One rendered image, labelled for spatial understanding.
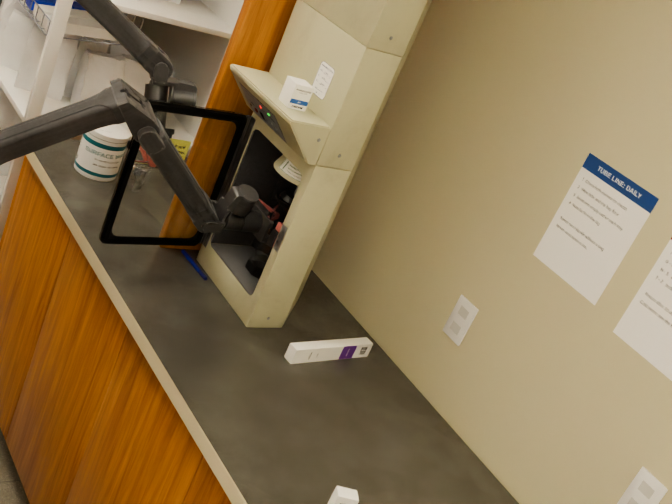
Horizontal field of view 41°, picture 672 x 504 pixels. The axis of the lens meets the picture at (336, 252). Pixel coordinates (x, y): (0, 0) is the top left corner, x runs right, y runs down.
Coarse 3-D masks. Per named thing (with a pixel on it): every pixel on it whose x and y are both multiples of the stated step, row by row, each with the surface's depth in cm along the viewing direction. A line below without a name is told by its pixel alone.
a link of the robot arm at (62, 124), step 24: (96, 96) 181; (120, 96) 179; (48, 120) 178; (72, 120) 178; (96, 120) 180; (120, 120) 182; (144, 120) 184; (0, 144) 177; (24, 144) 179; (48, 144) 181
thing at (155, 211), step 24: (168, 120) 218; (192, 120) 222; (216, 120) 227; (192, 144) 226; (216, 144) 231; (144, 168) 222; (192, 168) 231; (216, 168) 236; (144, 192) 226; (168, 192) 231; (120, 216) 226; (144, 216) 230; (168, 216) 235
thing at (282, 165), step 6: (282, 156) 228; (276, 162) 228; (282, 162) 226; (288, 162) 224; (276, 168) 226; (282, 168) 225; (288, 168) 224; (294, 168) 223; (282, 174) 224; (288, 174) 223; (294, 174) 223; (300, 174) 223; (288, 180) 223; (294, 180) 223; (300, 180) 223
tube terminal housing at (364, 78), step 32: (288, 32) 224; (320, 32) 213; (288, 64) 223; (352, 64) 203; (384, 64) 205; (352, 96) 206; (384, 96) 211; (256, 128) 232; (352, 128) 211; (320, 160) 211; (352, 160) 217; (320, 192) 217; (288, 224) 219; (320, 224) 223; (288, 256) 223; (224, 288) 239; (256, 288) 227; (288, 288) 230; (256, 320) 230
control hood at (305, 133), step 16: (240, 80) 220; (256, 80) 217; (272, 80) 223; (256, 96) 215; (272, 96) 211; (272, 112) 210; (288, 112) 205; (304, 112) 210; (288, 128) 205; (304, 128) 204; (320, 128) 206; (288, 144) 215; (304, 144) 206; (320, 144) 209; (304, 160) 210
